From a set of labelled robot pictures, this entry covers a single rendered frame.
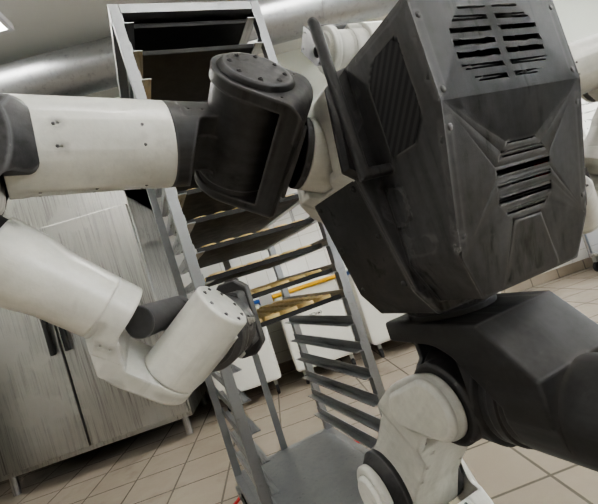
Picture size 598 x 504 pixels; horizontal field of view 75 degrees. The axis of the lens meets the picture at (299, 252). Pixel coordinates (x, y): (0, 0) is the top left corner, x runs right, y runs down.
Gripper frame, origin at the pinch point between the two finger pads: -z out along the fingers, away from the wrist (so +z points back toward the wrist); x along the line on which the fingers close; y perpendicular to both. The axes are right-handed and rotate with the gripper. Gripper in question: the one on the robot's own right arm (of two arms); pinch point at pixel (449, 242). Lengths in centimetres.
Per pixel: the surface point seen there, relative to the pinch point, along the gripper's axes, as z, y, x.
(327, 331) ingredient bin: -163, -164, -50
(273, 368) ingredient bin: -199, -131, -64
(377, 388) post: -44, -24, -41
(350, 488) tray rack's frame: -62, -16, -71
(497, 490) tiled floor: -24, -44, -86
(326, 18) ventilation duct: -90, -186, 176
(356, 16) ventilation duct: -76, -206, 175
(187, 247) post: -66, 15, 20
